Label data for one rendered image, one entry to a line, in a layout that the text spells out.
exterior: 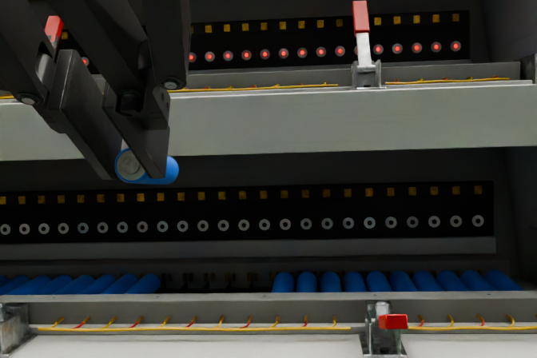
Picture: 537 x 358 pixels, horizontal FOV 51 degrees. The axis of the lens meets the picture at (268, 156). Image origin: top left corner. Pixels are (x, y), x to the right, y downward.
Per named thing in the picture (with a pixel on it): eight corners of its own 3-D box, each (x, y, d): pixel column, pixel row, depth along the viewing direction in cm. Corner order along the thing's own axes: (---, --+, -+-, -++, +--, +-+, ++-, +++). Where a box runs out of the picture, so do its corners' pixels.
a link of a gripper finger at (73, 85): (64, 109, 22) (45, 109, 22) (117, 180, 29) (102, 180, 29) (76, 48, 24) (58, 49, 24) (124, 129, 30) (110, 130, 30)
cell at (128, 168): (158, 149, 35) (123, 140, 28) (184, 164, 34) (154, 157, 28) (144, 176, 34) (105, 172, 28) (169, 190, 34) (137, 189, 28)
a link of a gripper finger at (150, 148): (110, 46, 24) (128, 45, 23) (157, 129, 30) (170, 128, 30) (101, 107, 22) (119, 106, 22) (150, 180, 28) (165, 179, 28)
